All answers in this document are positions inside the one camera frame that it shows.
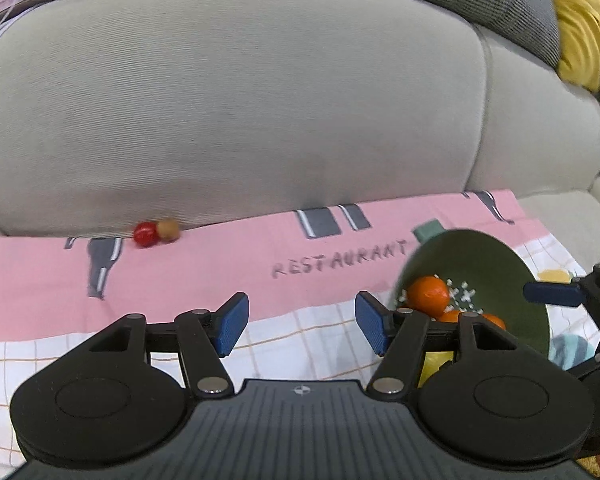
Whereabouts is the orange tangerine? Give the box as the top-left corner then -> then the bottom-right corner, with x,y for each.
481,313 -> 506,330
437,309 -> 462,323
406,275 -> 450,318

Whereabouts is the brown longan fruit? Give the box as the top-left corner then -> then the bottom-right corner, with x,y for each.
156,219 -> 181,243

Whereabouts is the teal striped sleeve forearm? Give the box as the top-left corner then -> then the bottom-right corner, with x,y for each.
548,334 -> 595,370

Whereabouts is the green perforated colander bowl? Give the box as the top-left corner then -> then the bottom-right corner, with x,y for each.
388,220 -> 550,356

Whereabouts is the pink checked lemon cloth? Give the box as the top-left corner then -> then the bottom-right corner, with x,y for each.
0,191 -> 582,478

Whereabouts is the beige sofa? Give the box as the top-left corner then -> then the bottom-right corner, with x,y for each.
0,0 -> 600,266

